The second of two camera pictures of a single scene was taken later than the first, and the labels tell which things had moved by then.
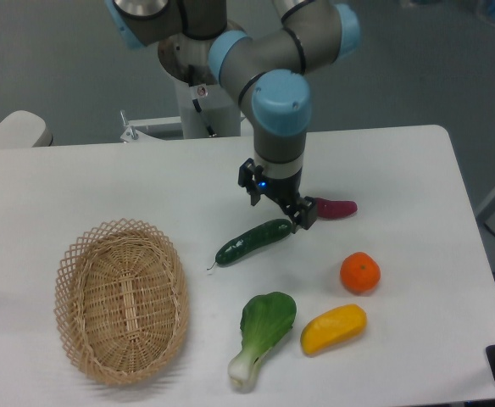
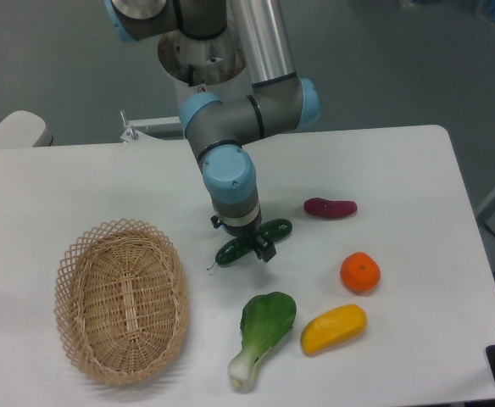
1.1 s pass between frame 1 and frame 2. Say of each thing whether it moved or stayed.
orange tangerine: stayed
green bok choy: stayed
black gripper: moved
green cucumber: stayed
